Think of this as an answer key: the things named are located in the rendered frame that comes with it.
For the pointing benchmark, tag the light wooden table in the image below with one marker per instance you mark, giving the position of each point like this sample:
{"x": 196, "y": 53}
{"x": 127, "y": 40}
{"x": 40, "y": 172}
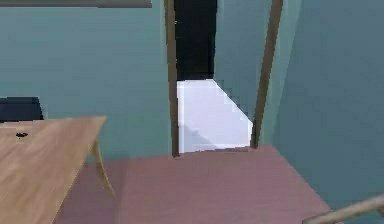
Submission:
{"x": 36, "y": 166}

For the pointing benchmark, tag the small black object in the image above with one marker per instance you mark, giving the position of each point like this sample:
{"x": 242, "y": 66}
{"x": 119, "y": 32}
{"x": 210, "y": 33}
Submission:
{"x": 21, "y": 135}

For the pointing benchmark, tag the dark blue chair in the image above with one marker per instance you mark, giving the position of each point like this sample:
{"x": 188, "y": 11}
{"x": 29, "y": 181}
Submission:
{"x": 20, "y": 109}

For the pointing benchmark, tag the tan wooden bar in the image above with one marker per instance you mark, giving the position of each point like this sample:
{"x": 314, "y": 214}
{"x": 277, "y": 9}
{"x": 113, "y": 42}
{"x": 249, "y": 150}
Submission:
{"x": 350, "y": 210}

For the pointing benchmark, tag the brown door frame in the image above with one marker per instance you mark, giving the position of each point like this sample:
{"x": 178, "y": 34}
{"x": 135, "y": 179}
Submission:
{"x": 172, "y": 83}

